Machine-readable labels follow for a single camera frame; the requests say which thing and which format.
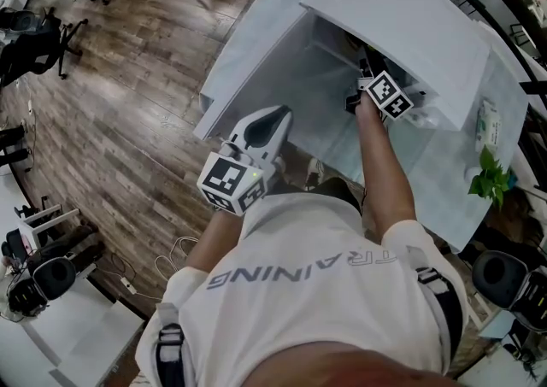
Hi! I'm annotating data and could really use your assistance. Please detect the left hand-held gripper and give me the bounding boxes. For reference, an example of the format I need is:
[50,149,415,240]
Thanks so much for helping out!
[196,105,296,216]

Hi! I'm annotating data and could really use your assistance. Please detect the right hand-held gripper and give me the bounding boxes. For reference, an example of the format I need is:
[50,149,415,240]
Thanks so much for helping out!
[344,46,415,121]

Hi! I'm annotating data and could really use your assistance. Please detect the person's left forearm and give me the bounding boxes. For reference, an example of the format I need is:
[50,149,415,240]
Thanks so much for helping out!
[186,205,245,272]

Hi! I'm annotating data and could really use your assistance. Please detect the person's right forearm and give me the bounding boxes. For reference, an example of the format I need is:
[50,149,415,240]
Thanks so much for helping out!
[354,97,419,235]

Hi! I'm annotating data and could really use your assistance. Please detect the person's shoe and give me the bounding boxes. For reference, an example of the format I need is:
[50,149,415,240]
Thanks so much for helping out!
[305,157,326,188]

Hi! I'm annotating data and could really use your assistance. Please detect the person's dark trousers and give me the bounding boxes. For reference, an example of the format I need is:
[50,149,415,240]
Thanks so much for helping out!
[309,177,362,209]

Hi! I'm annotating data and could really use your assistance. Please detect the white green wipes packet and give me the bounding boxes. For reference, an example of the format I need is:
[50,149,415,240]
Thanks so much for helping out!
[473,97,504,156]

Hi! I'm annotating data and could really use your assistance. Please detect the green potted plant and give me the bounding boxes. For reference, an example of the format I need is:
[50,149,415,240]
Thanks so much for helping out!
[467,144,515,212]

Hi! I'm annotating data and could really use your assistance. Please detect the person's white t-shirt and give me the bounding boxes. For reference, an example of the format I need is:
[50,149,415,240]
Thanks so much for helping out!
[135,188,468,387]

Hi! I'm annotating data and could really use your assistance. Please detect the black mesh-back chair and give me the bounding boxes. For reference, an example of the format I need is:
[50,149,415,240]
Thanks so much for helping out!
[28,255,79,302]
[471,249,532,310]

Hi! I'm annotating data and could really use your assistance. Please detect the white cable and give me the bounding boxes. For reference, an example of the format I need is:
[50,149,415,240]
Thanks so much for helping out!
[154,235,201,278]

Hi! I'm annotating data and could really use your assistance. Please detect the grey harness strap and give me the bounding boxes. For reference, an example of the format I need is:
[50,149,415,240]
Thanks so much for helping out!
[154,302,185,387]
[413,264,466,355]

